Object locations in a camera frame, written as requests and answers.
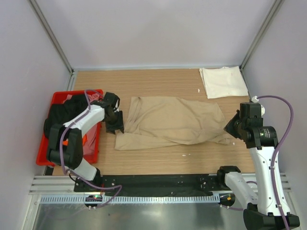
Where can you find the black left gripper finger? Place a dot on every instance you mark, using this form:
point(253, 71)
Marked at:
point(119, 123)
point(111, 127)

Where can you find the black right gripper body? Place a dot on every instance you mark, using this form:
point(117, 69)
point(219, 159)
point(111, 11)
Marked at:
point(242, 124)

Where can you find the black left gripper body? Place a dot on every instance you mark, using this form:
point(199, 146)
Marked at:
point(113, 117)

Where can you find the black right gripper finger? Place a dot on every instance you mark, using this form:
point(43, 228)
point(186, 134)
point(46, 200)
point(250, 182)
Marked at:
point(233, 123)
point(237, 133)

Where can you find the beige t shirt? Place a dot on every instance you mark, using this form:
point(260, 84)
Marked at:
point(162, 121)

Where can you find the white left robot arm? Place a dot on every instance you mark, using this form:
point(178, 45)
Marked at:
point(70, 158)

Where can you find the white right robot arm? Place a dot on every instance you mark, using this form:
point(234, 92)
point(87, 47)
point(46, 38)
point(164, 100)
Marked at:
point(267, 208)

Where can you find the pink t shirt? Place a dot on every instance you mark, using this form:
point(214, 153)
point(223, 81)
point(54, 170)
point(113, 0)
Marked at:
point(90, 136)

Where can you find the folded white t shirt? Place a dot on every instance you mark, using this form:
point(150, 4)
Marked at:
point(223, 82)

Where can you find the red plastic bin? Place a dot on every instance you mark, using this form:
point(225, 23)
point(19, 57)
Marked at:
point(42, 153)

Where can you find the orange t shirt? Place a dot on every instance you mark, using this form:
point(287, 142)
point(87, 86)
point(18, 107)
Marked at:
point(74, 140)

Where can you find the black t shirt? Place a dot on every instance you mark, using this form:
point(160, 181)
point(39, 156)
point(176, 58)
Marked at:
point(65, 107)

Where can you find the left aluminium frame post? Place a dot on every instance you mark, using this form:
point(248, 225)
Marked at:
point(35, 6)

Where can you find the aluminium frame post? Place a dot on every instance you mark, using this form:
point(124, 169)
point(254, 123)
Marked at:
point(273, 11)
point(35, 6)

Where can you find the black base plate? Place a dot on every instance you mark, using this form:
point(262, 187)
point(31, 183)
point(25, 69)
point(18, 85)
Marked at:
point(163, 185)

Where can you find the slotted cable duct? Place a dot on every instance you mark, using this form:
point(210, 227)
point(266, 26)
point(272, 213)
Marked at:
point(95, 199)

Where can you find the aluminium rail profile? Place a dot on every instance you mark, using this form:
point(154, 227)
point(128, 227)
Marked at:
point(51, 185)

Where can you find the right aluminium frame post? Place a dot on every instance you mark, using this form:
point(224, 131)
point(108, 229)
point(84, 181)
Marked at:
point(273, 11)

